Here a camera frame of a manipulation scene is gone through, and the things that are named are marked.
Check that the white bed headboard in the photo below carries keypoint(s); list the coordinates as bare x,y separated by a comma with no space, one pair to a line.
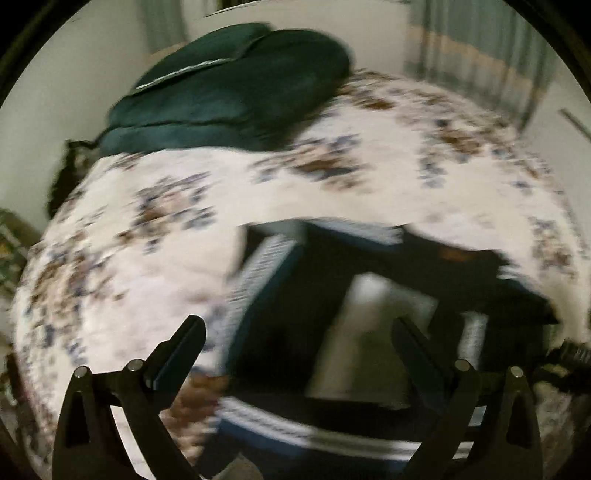
560,132

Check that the teal curtain right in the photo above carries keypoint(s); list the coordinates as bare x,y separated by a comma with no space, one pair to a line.
482,50

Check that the black clothes pile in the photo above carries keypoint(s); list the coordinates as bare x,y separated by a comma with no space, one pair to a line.
78,159

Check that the black grey striped sweater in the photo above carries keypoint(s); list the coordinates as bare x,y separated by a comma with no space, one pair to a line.
316,389

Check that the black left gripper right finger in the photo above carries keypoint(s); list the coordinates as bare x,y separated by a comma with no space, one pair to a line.
488,427

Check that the floral bed cover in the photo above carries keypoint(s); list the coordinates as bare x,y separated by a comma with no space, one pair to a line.
148,239

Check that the dark green pillow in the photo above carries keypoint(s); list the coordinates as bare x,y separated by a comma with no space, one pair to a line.
215,48

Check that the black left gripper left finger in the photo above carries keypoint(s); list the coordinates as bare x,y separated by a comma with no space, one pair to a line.
87,442

